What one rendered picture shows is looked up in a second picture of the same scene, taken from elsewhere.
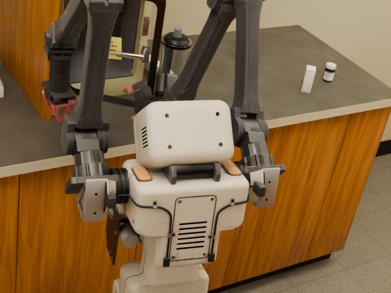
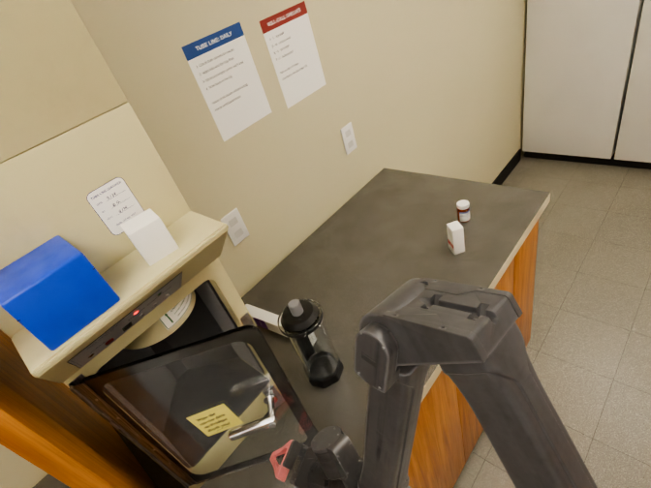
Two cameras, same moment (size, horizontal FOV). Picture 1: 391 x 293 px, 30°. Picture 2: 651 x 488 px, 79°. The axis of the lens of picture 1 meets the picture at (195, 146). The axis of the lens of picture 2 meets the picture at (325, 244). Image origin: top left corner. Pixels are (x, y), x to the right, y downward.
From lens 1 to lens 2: 1.69 m
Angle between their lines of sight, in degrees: 5
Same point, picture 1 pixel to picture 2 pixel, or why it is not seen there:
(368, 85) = (507, 200)
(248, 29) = (541, 439)
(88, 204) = not seen: outside the picture
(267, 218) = not seen: hidden behind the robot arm
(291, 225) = not seen: hidden behind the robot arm
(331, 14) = (403, 139)
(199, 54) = (390, 450)
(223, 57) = (346, 257)
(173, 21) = (273, 244)
